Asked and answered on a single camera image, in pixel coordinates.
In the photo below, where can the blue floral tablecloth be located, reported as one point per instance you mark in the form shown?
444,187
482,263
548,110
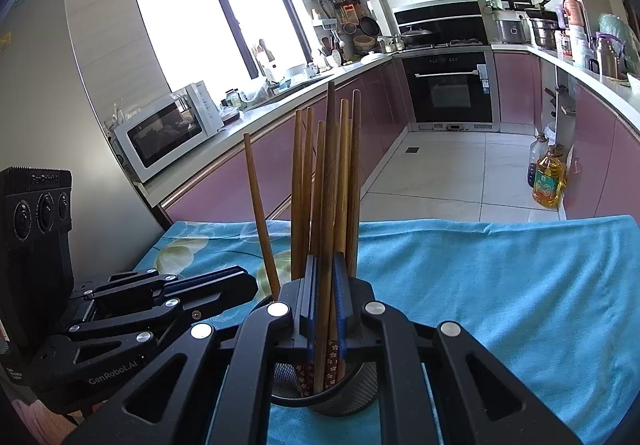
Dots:
475,285

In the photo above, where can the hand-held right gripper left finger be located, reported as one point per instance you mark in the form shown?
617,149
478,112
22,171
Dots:
310,305

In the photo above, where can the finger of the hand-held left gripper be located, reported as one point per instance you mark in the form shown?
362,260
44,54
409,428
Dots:
135,287
225,295

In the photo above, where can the black built-in oven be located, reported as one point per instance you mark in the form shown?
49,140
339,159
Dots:
445,90

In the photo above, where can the person's left forearm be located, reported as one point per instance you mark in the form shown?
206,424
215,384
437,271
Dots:
32,420

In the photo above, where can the large kitchen window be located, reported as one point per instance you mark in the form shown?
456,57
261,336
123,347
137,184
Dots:
190,25

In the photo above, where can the pink kitchen base cabinets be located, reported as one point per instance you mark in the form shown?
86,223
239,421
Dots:
310,125
595,150

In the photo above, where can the clear glass bottle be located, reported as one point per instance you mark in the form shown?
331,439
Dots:
536,160

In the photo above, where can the black mesh utensil cup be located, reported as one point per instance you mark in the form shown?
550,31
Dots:
350,395

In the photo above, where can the bunch of wooden chopsticks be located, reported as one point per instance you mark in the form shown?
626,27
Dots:
297,175

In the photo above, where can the single chopstick red floral end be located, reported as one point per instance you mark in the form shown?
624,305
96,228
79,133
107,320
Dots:
327,225

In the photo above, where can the pink kettle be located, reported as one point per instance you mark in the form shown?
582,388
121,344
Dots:
573,12

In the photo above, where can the stainless steel pot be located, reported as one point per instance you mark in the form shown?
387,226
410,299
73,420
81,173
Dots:
544,34

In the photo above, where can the black range hood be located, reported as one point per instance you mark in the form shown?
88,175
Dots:
440,20

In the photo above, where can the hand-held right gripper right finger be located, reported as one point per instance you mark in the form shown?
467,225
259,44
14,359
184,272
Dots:
341,305

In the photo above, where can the hanging frying pan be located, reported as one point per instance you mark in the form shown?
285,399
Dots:
369,26

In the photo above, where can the steel thermos bottle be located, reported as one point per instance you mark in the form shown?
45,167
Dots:
607,60

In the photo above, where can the white microwave oven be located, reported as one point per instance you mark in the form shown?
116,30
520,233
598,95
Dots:
165,135

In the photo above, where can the black wok with lid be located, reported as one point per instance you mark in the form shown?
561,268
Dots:
416,37

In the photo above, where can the yellow cooking oil bottle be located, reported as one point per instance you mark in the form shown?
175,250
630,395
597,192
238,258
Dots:
547,182

